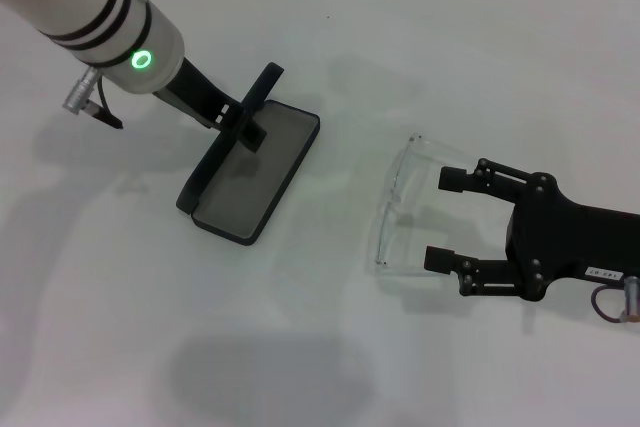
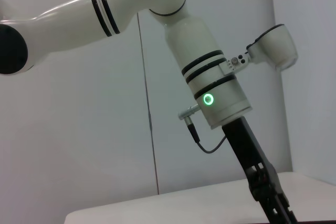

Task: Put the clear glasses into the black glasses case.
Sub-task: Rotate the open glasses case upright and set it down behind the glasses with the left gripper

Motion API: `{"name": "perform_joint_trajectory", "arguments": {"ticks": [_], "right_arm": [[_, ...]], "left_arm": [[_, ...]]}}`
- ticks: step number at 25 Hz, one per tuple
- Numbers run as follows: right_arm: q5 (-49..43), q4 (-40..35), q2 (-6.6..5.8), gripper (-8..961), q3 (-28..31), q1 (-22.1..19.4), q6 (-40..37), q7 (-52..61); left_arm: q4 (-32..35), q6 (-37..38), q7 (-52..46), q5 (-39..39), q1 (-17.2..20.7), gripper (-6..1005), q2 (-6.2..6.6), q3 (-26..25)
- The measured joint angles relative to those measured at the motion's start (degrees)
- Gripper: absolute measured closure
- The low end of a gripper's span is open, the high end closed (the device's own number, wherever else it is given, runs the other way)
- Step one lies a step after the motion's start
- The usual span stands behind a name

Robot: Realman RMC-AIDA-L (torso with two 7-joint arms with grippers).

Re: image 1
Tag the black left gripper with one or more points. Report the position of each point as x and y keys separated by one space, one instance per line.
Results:
x=200 y=92

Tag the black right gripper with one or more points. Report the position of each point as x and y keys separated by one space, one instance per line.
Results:
x=575 y=237

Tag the black glasses case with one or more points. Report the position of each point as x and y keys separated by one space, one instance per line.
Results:
x=240 y=187

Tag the clear transparent glasses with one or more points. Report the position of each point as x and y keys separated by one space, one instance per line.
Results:
x=395 y=182

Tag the silver plug on right gripper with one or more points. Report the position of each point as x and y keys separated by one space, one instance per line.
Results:
x=631 y=297

